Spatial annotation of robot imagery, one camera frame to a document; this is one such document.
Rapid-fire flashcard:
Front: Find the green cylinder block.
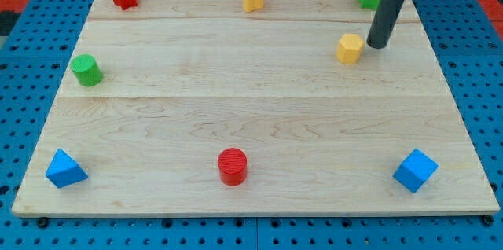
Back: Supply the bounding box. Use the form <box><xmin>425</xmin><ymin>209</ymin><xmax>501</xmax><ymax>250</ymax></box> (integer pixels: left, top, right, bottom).
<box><xmin>70</xmin><ymin>54</ymin><xmax>103</xmax><ymax>86</ymax></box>

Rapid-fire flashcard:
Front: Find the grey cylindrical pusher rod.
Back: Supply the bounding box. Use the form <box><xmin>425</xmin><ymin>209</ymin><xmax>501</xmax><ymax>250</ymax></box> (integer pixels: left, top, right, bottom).
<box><xmin>366</xmin><ymin>0</ymin><xmax>405</xmax><ymax>49</ymax></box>

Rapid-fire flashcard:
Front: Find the yellow hexagon block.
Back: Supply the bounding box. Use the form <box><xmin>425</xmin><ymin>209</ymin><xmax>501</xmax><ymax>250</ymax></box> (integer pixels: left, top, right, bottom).
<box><xmin>336</xmin><ymin>34</ymin><xmax>365</xmax><ymax>64</ymax></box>

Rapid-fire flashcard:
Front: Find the blue cube block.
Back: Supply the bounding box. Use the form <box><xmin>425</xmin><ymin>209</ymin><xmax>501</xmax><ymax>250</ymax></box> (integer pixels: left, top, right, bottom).
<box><xmin>393</xmin><ymin>149</ymin><xmax>439</xmax><ymax>193</ymax></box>

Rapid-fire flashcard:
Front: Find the blue triangle block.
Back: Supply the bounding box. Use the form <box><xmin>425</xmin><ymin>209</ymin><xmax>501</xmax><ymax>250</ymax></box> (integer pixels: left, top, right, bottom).
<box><xmin>45</xmin><ymin>149</ymin><xmax>88</xmax><ymax>188</ymax></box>

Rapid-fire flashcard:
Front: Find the wooden board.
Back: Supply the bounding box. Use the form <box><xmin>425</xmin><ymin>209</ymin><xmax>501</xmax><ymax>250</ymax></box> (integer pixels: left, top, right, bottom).
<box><xmin>12</xmin><ymin>0</ymin><xmax>500</xmax><ymax>218</ymax></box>

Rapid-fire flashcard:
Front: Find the red cylinder block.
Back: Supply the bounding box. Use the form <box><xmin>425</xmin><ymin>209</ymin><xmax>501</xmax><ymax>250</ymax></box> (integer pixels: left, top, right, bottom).
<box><xmin>217</xmin><ymin>147</ymin><xmax>248</xmax><ymax>186</ymax></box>

